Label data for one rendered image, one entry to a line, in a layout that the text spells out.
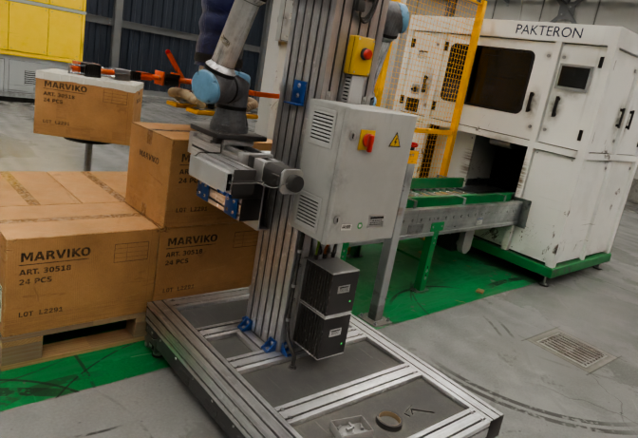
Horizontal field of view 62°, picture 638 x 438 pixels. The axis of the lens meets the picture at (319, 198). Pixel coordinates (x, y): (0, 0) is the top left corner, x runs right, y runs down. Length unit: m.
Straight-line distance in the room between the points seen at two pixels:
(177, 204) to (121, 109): 1.47
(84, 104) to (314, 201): 2.29
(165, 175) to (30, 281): 0.66
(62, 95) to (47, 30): 6.06
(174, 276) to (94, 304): 0.36
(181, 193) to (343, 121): 0.95
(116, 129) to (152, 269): 1.52
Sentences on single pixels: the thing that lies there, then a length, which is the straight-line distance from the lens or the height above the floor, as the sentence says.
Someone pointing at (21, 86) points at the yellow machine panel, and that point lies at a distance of 9.90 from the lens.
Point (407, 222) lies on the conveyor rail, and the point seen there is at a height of 0.51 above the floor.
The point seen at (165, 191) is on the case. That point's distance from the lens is 2.40.
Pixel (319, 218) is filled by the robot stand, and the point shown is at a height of 0.84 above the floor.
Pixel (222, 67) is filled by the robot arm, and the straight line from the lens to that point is 1.97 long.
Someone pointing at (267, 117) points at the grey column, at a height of 0.92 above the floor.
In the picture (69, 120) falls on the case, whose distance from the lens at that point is 3.86.
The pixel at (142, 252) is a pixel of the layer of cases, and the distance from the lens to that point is 2.45.
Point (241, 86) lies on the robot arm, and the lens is 2.08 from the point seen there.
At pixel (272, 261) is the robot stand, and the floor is 0.56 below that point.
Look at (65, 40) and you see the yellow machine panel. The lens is 9.92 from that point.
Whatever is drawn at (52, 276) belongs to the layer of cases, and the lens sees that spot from 2.36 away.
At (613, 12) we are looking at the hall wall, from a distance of 11.55.
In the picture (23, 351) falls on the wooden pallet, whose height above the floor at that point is 0.07.
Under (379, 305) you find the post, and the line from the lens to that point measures 3.10.
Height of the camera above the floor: 1.33
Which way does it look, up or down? 14 degrees down
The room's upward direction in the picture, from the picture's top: 10 degrees clockwise
